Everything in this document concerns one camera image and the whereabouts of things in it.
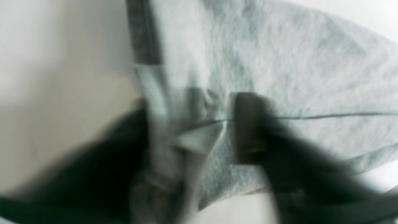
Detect grey T-shirt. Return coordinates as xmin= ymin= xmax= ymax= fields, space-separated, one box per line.
xmin=126 ymin=0 xmax=397 ymax=221

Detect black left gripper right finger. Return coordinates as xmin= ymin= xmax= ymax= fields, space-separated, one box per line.
xmin=234 ymin=92 xmax=398 ymax=224

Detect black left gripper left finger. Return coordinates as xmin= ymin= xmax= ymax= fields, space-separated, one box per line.
xmin=1 ymin=100 xmax=148 ymax=224

